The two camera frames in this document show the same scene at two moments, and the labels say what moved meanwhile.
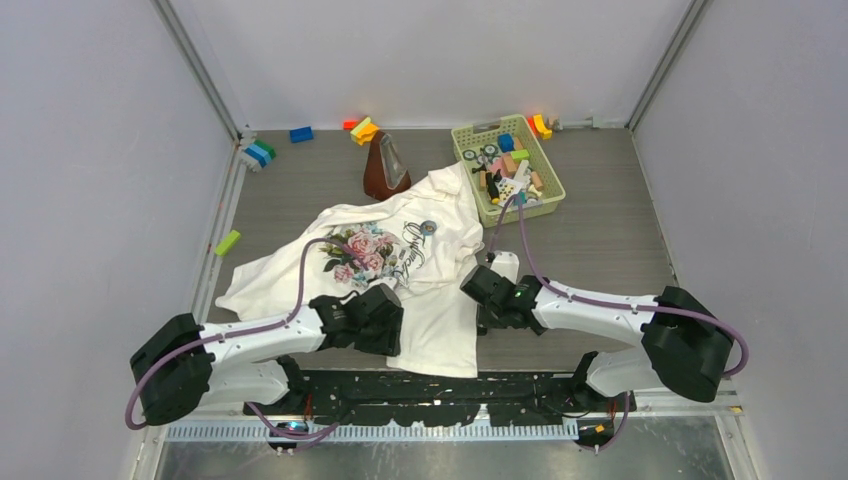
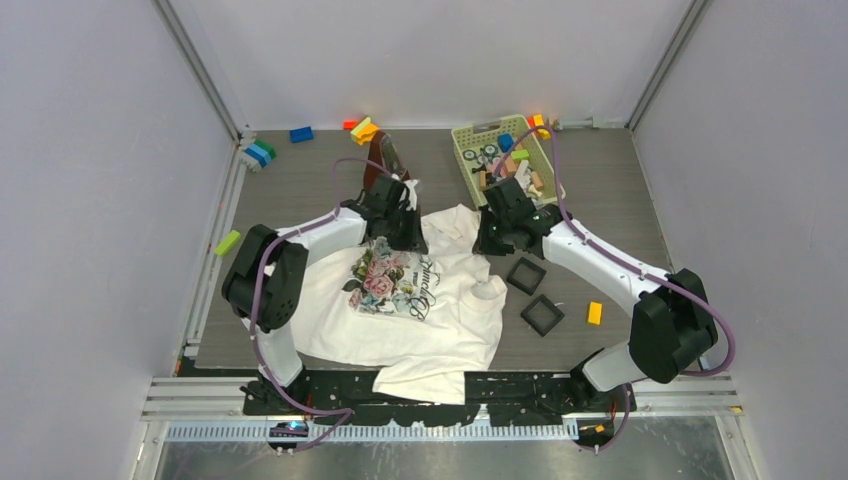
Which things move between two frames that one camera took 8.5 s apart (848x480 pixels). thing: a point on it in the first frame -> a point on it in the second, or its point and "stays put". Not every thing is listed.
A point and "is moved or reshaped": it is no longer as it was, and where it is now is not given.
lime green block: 227,243 stays put
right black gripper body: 488,316 -> 487,218
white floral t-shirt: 421,244 is moved or reshaped
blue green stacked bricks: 261,151 stays put
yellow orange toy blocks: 364,131 stays put
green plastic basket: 503,158 stays put
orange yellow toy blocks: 536,125 stays put
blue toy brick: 301,134 stays put
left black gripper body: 379,338 -> 390,215
